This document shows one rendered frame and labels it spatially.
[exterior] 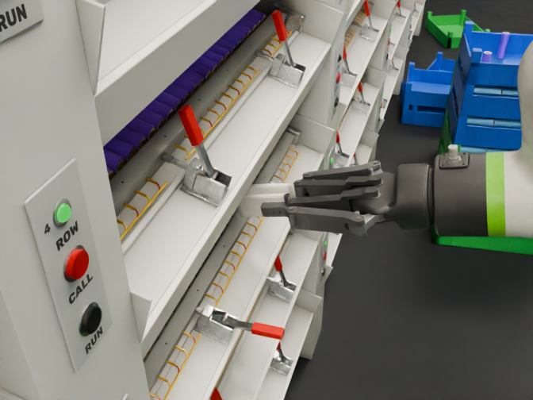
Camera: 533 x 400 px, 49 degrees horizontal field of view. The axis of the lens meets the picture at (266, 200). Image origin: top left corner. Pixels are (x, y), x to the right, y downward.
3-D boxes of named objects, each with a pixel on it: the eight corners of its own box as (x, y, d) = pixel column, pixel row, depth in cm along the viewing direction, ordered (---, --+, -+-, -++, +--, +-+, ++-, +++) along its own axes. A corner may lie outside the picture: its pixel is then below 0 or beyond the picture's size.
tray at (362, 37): (381, 35, 157) (403, -14, 148) (328, 147, 110) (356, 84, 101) (311, 5, 158) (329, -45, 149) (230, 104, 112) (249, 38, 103)
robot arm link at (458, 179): (488, 259, 64) (488, 210, 71) (485, 167, 58) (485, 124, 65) (431, 259, 66) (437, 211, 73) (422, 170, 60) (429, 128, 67)
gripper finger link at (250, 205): (293, 213, 73) (292, 216, 73) (241, 213, 76) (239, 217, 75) (288, 192, 72) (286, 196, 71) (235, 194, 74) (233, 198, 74)
